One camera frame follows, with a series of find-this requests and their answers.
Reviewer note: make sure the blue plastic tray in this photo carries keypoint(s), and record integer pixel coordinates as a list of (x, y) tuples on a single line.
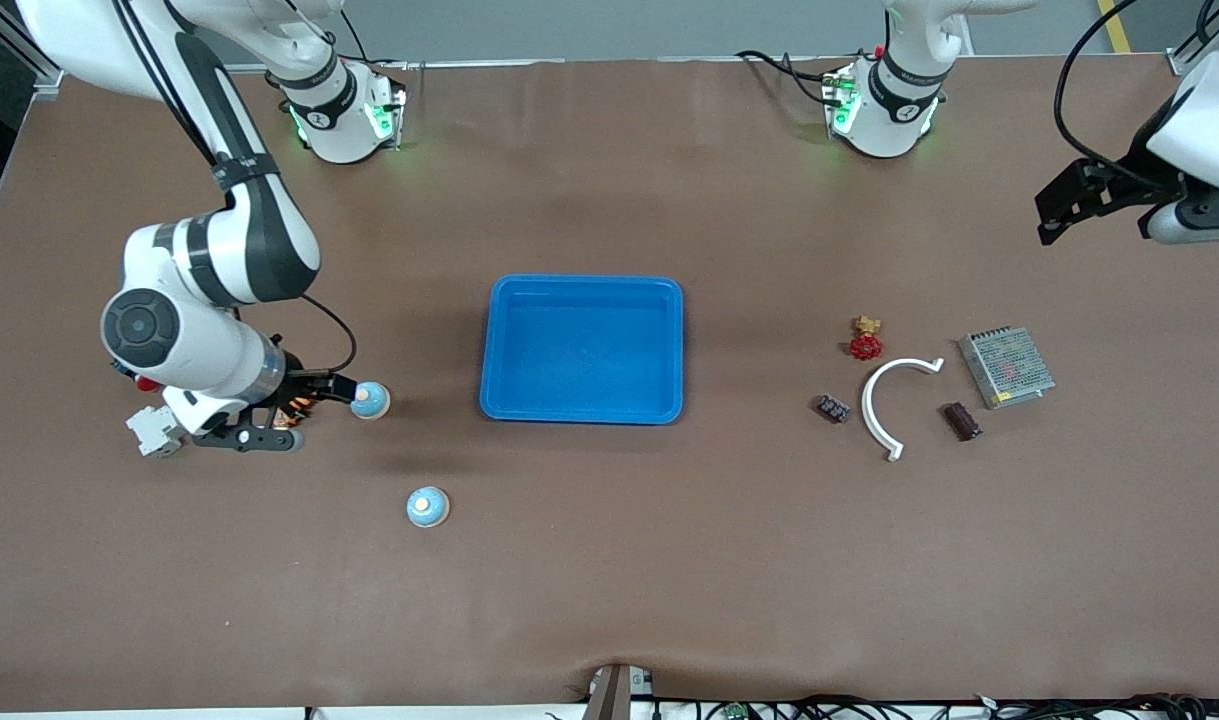
[(579, 350)]

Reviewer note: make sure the brass valve with red handwheel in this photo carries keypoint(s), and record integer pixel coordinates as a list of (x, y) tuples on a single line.
[(866, 347)]

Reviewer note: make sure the perforated metal power supply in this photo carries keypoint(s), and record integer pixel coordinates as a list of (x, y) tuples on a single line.
[(1007, 367)]

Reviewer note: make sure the blue bell with beige button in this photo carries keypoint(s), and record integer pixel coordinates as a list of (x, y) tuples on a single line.
[(428, 508), (372, 402)]

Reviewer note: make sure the aluminium frame profile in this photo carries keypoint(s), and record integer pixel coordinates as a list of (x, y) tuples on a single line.
[(1182, 62), (49, 78)]

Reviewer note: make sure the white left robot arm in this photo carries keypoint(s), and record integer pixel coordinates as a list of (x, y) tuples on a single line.
[(899, 110)]

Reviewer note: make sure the brown table mat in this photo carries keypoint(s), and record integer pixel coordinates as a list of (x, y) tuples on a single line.
[(609, 560)]

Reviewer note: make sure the white circuit breaker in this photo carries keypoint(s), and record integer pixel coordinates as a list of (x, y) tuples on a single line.
[(149, 435)]

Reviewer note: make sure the long dark brown capacitor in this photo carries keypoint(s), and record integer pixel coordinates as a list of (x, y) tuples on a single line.
[(962, 421)]

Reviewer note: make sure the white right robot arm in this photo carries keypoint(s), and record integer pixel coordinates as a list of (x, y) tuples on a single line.
[(209, 250)]

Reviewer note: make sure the white curved plastic bracket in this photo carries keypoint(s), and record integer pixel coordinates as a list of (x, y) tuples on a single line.
[(868, 410)]

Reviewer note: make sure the short black printed capacitor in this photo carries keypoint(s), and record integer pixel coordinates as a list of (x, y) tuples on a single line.
[(834, 408)]

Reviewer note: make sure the red push button switch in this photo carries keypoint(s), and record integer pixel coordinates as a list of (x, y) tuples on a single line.
[(147, 383)]

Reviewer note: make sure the orange red emergency switch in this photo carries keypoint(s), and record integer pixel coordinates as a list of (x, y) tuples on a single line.
[(299, 407)]

